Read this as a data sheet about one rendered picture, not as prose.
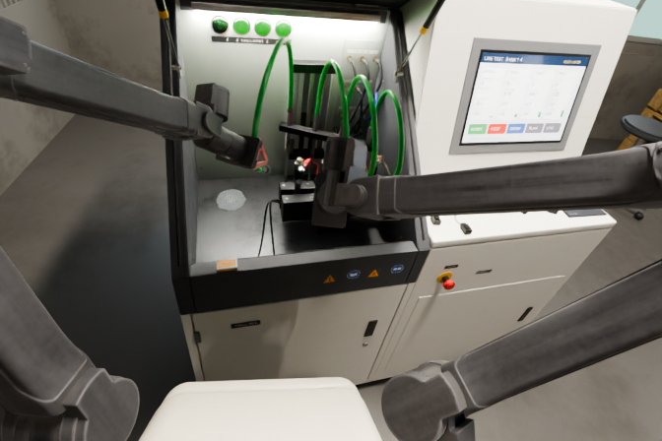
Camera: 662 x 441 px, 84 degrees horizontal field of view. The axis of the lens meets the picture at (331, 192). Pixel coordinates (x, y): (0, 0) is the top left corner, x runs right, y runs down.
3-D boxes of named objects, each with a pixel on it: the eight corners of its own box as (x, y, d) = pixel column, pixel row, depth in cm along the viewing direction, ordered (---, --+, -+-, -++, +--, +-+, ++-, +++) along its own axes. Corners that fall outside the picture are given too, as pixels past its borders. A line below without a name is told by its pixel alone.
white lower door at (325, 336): (210, 413, 142) (189, 317, 98) (210, 408, 143) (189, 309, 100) (366, 381, 159) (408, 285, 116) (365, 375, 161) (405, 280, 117)
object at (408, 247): (195, 313, 99) (188, 277, 89) (196, 299, 102) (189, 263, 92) (404, 283, 116) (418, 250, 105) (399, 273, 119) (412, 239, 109)
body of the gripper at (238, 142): (228, 134, 83) (206, 122, 77) (264, 141, 79) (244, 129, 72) (220, 160, 83) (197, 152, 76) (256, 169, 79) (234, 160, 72)
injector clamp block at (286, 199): (281, 237, 119) (283, 202, 109) (277, 216, 126) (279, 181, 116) (378, 228, 128) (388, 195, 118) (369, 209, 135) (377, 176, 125)
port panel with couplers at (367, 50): (334, 130, 132) (348, 42, 113) (332, 125, 135) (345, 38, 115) (367, 129, 136) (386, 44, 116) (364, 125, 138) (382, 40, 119)
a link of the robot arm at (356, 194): (360, 208, 52) (391, 216, 59) (371, 129, 53) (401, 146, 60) (300, 201, 60) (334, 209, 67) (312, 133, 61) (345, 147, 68)
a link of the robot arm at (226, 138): (186, 148, 69) (211, 144, 67) (189, 113, 71) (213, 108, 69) (211, 157, 76) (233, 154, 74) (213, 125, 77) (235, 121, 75)
